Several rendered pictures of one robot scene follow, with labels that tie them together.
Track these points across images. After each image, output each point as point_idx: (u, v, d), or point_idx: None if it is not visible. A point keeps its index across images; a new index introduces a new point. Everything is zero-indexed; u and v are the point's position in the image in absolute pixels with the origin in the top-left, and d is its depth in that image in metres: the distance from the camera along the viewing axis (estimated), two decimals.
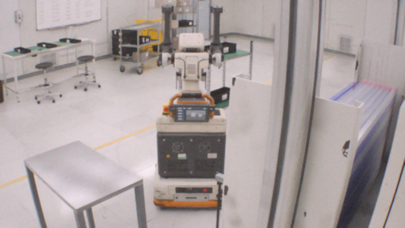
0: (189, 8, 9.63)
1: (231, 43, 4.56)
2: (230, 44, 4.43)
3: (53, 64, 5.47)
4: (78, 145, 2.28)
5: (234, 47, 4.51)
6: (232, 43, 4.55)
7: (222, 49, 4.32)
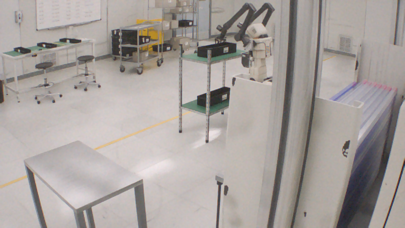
0: (189, 8, 9.63)
1: (231, 43, 4.56)
2: (230, 44, 4.43)
3: (53, 64, 5.47)
4: (78, 145, 2.28)
5: (234, 47, 4.51)
6: (232, 43, 4.55)
7: (222, 49, 4.32)
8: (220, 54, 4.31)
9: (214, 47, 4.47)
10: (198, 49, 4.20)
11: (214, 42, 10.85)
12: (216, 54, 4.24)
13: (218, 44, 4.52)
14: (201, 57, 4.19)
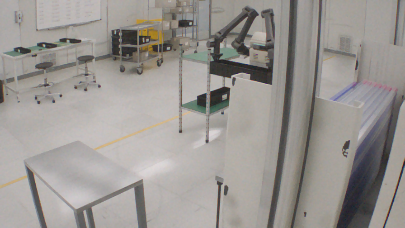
0: (189, 8, 9.63)
1: None
2: (232, 61, 3.21)
3: (53, 64, 5.47)
4: (78, 145, 2.28)
5: None
6: (217, 60, 3.24)
7: (248, 68, 3.13)
8: None
9: (230, 70, 3.05)
10: (267, 77, 2.85)
11: None
12: None
13: (223, 66, 3.08)
14: (270, 85, 2.92)
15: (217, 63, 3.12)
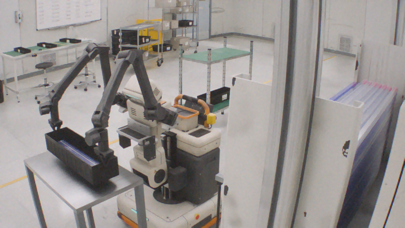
0: (189, 8, 9.63)
1: (57, 131, 2.13)
2: (75, 132, 2.11)
3: (53, 64, 5.47)
4: None
5: (70, 135, 2.18)
6: None
7: (89, 146, 2.02)
8: (94, 158, 2.01)
9: (60, 152, 1.95)
10: (94, 172, 1.74)
11: (214, 42, 10.85)
12: None
13: (54, 143, 1.98)
14: (104, 181, 1.81)
15: (49, 137, 2.02)
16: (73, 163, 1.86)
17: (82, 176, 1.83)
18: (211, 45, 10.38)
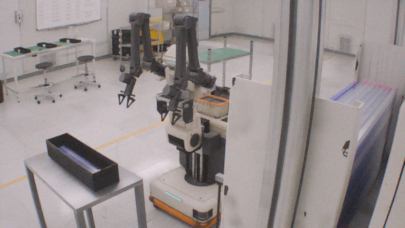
0: (189, 8, 9.63)
1: (58, 137, 2.15)
2: (75, 138, 2.12)
3: (53, 64, 5.47)
4: None
5: (71, 141, 2.19)
6: (59, 135, 2.15)
7: (90, 152, 2.03)
8: (95, 163, 2.03)
9: (62, 158, 1.96)
10: (95, 178, 1.75)
11: (214, 42, 10.85)
12: (104, 168, 1.98)
13: (55, 149, 2.00)
14: (105, 187, 1.82)
15: (50, 144, 2.03)
16: (74, 170, 1.88)
17: (82, 182, 1.84)
18: (211, 45, 10.38)
